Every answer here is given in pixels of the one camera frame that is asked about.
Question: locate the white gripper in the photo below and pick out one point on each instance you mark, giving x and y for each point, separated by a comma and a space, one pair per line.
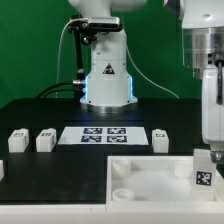
213, 112

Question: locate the white square table top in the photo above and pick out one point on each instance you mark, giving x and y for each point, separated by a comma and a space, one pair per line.
153, 179

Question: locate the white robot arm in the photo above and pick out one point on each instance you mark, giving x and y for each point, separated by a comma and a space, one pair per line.
109, 86

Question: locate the white sheet with tags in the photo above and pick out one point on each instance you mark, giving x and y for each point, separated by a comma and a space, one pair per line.
104, 136

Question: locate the white obstacle left piece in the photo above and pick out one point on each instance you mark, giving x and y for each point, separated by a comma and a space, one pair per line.
1, 170

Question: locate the white obstacle front rail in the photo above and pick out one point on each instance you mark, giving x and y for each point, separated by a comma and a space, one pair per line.
115, 213

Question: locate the black camera pole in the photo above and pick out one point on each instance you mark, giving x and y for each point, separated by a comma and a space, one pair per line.
79, 61

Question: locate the black camera on pole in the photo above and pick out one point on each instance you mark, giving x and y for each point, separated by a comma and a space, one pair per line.
98, 24

